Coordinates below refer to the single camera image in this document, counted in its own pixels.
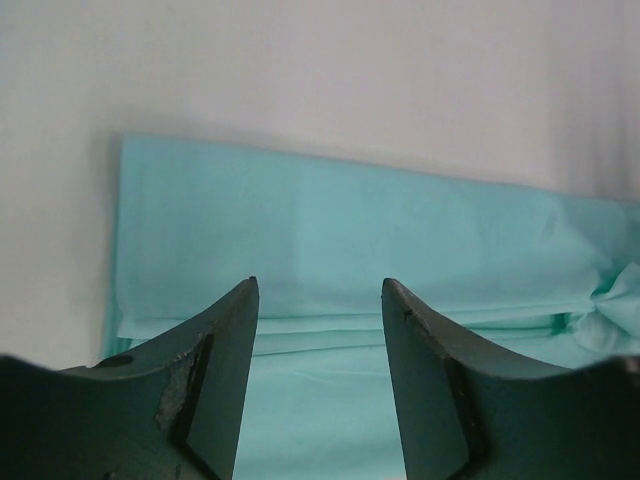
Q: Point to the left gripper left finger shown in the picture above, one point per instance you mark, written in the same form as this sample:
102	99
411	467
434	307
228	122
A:
170	408

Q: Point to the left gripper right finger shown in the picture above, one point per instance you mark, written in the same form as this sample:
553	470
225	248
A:
468	408

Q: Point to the teal t shirt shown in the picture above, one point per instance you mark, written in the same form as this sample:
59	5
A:
550	276

